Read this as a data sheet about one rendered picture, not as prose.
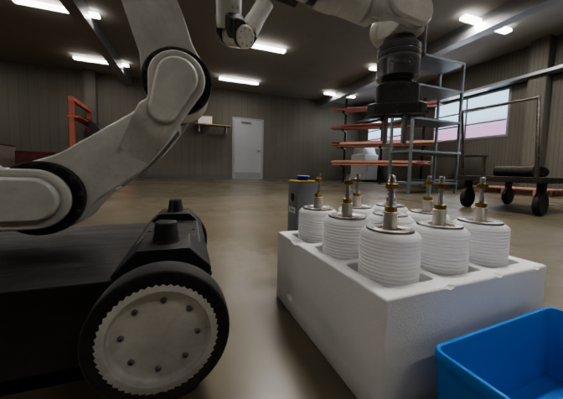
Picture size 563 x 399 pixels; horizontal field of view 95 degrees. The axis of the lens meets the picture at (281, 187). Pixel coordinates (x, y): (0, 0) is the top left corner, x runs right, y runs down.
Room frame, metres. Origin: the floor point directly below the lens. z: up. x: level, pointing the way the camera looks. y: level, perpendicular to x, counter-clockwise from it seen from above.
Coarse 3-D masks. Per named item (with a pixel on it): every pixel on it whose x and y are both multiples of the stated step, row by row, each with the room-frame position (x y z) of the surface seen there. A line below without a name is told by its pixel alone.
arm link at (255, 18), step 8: (256, 0) 1.02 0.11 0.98; (256, 8) 1.01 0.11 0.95; (264, 8) 1.02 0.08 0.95; (248, 16) 1.01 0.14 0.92; (256, 16) 1.01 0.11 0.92; (264, 16) 1.03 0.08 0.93; (248, 24) 1.01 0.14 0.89; (256, 24) 1.02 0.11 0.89; (224, 32) 1.01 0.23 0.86; (256, 32) 1.03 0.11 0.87; (224, 40) 1.03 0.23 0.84; (232, 40) 0.98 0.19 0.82; (240, 48) 1.00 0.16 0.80
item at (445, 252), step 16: (416, 224) 0.48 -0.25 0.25; (432, 240) 0.43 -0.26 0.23; (448, 240) 0.42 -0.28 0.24; (464, 240) 0.42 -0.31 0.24; (432, 256) 0.43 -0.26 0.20; (448, 256) 0.42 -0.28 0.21; (464, 256) 0.43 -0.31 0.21; (432, 272) 0.43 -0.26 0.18; (448, 272) 0.42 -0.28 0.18; (464, 272) 0.43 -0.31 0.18
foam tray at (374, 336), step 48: (288, 240) 0.62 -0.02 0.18; (288, 288) 0.61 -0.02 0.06; (336, 288) 0.43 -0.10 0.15; (384, 288) 0.36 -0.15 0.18; (432, 288) 0.36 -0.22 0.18; (480, 288) 0.40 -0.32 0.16; (528, 288) 0.45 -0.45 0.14; (336, 336) 0.42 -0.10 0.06; (384, 336) 0.33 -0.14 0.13; (432, 336) 0.36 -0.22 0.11; (384, 384) 0.33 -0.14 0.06; (432, 384) 0.36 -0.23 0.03
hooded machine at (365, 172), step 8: (360, 152) 9.59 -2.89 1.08; (368, 152) 9.49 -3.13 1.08; (352, 168) 9.92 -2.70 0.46; (360, 168) 9.49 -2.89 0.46; (368, 168) 9.38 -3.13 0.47; (376, 168) 9.54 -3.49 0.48; (352, 176) 9.90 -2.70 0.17; (360, 176) 9.47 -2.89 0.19; (368, 176) 9.39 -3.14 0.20; (376, 176) 9.56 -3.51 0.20
